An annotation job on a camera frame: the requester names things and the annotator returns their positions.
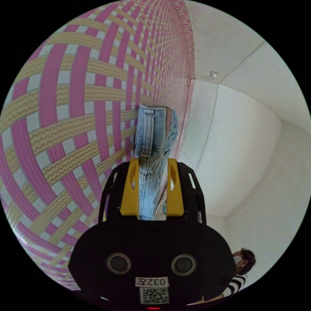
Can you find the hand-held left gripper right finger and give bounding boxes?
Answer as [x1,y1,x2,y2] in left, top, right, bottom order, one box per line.
[166,158,183,217]

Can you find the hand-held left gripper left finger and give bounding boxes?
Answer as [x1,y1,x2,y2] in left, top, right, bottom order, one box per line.
[120,158,140,216]

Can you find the light blue jeans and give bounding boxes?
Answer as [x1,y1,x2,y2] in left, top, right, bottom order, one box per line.
[134,104,179,221]

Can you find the bed with pink woven mat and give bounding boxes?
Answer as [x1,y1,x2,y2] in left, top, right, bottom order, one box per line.
[0,0,196,291]

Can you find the person's body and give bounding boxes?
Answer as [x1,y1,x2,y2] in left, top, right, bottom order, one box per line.
[189,248,257,306]

